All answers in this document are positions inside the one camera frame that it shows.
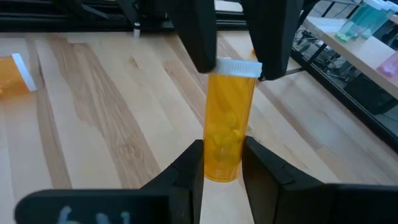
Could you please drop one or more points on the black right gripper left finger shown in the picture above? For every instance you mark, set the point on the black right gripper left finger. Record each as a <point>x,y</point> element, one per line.
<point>109,207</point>

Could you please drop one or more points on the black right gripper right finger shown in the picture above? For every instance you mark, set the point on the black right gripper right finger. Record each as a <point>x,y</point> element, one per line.
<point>311,205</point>

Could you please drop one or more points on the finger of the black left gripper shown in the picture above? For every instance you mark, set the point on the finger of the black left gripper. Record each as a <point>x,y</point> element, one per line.
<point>273,34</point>
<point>196,31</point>

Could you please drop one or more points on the pink pill bottle white cap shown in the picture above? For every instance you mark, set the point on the pink pill bottle white cap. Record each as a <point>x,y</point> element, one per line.
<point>390,67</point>

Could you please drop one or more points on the large orange pill bottle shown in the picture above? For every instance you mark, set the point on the large orange pill bottle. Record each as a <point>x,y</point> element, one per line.
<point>12,77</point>

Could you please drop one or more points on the wooden shelf black metal frame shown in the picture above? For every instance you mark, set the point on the wooden shelf black metal frame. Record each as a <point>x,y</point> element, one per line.
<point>357,53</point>

